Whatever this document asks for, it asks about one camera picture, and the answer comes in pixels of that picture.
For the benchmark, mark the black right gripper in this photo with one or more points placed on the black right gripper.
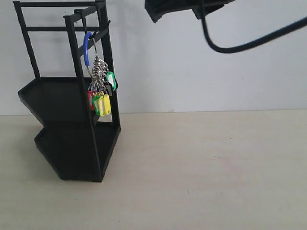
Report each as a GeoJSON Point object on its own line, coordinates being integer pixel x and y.
{"type": "Point", "coordinates": [157, 8]}

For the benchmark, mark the colourful key tag bunch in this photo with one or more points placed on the colourful key tag bunch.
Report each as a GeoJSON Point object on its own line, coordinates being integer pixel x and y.
{"type": "Point", "coordinates": [103, 81]}

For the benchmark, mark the black metal hook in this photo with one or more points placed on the black metal hook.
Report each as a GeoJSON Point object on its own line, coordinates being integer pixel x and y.
{"type": "Point", "coordinates": [80, 22]}

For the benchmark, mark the black two-tier corner rack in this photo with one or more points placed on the black two-tier corner rack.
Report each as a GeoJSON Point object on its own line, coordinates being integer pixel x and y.
{"type": "Point", "coordinates": [75, 141]}

